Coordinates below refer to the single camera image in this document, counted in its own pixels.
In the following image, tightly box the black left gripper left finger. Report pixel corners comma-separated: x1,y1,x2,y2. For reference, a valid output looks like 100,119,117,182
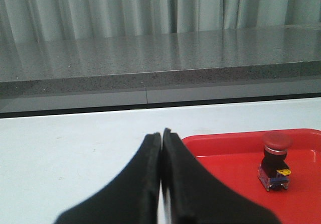
55,133,161,223

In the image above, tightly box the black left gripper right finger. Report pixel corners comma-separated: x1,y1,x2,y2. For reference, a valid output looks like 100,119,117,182
161,129,280,223

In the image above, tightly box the red mushroom push button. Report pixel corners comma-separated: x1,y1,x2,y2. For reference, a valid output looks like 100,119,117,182
258,132,292,191

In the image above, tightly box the red plastic tray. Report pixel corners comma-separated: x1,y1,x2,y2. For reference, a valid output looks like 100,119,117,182
183,129,320,223

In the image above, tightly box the grey stone counter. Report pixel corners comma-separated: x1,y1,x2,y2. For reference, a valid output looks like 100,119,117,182
1,24,320,113

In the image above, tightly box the white pleated curtain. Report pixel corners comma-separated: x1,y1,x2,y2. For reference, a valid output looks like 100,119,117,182
1,0,320,44

